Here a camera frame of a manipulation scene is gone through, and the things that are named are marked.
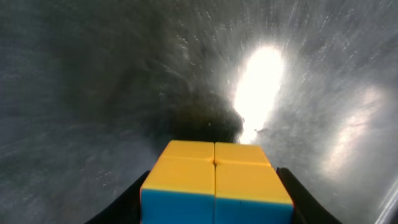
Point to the many-coloured puzzle cube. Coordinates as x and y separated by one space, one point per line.
214 183

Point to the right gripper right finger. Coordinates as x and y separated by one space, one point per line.
306 208

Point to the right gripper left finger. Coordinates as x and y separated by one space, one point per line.
124 208

